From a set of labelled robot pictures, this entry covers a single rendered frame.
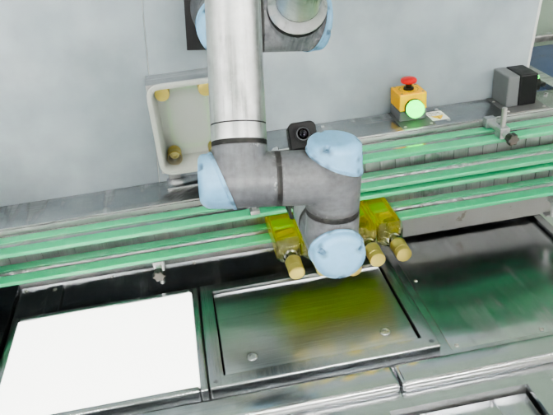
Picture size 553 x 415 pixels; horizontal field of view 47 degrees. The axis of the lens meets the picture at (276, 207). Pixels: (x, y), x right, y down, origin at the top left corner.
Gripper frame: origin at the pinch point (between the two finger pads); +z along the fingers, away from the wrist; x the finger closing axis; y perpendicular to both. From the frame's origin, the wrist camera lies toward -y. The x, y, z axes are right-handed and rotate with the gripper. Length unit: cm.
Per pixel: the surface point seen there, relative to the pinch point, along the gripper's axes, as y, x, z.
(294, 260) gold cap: 28.0, -1.2, 4.3
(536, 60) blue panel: 18, 90, 72
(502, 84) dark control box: 10, 61, 38
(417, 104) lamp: 10, 37, 33
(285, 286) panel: 42.3, -2.5, 15.0
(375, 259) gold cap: 30.2, 15.7, 2.1
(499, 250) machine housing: 47, 53, 19
